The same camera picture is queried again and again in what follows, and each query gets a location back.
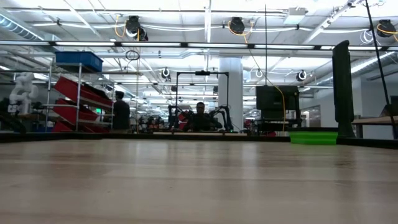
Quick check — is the black table edge rail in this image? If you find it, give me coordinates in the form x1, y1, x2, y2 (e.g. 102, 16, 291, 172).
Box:
0, 132, 398, 150

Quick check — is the blue plastic bin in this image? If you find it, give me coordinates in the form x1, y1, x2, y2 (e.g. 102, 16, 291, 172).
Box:
55, 51, 104, 73

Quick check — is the thin black vertical pole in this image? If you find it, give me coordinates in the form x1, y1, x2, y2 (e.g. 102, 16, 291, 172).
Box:
264, 4, 268, 86

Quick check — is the red shelf bin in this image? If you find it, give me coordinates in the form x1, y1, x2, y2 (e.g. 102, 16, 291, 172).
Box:
54, 76, 113, 110
52, 98, 100, 122
51, 120, 108, 134

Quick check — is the long ceiling light bar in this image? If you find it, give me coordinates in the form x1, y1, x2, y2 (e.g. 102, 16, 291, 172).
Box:
0, 40, 398, 52

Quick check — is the black monitor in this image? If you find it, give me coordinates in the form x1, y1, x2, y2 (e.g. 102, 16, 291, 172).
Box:
256, 85, 301, 121

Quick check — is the black hanging cable loop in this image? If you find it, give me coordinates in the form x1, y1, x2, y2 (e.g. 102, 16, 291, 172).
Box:
125, 49, 141, 62

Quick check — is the metal shelf rack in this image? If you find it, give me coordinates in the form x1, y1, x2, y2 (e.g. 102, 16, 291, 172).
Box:
43, 62, 116, 133

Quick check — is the white building column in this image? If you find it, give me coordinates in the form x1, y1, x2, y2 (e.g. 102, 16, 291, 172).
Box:
218, 57, 244, 131

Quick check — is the green collapsible container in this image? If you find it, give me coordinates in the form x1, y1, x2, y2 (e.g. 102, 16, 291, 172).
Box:
289, 131, 339, 146

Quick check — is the black gantry frame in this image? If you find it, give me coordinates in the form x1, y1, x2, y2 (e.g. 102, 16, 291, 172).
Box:
175, 70, 230, 131

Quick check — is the black ceiling cable reel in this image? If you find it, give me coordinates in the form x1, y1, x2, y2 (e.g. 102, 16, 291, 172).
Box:
228, 17, 246, 35
126, 15, 149, 42
376, 19, 397, 38

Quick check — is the thin black slanted strut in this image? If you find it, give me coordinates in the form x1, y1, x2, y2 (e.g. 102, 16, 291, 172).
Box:
364, 0, 398, 139

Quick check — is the wooden side table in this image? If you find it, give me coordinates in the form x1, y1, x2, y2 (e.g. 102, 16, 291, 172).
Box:
351, 116, 398, 139

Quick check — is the black upright frame post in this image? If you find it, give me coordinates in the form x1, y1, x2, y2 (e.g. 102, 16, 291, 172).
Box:
331, 40, 356, 139

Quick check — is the yellow hanging cable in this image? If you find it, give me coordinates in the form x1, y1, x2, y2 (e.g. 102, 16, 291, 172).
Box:
228, 21, 286, 131

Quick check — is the person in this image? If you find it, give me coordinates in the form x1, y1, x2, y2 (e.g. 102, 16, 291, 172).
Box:
185, 101, 223, 132
112, 90, 131, 131

